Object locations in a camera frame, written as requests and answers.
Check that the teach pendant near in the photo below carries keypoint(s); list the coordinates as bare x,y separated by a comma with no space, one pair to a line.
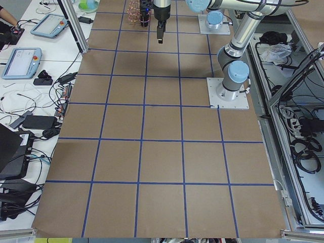
22,63

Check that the copper wire wine rack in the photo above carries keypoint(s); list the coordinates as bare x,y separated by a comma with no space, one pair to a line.
133,12

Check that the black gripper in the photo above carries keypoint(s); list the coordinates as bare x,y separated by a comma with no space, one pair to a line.
161,14

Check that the teach pendant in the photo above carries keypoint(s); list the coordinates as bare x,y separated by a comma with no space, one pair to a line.
50,26
22,63

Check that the dark wine bottle in rack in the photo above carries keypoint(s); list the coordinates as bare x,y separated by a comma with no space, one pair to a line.
145,10

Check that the teach pendant far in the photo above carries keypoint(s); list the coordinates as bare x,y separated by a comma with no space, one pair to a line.
50,26

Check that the black power adapter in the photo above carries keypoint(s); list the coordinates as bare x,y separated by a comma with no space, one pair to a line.
85,20

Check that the green bowl with blocks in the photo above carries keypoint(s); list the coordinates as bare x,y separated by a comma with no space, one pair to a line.
88,6

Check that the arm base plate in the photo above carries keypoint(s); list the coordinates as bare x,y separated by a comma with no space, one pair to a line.
220,98
223,30

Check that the aluminium frame post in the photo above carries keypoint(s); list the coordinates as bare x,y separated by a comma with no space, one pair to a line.
75,27

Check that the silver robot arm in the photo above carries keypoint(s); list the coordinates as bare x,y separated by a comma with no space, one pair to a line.
214,19
233,51

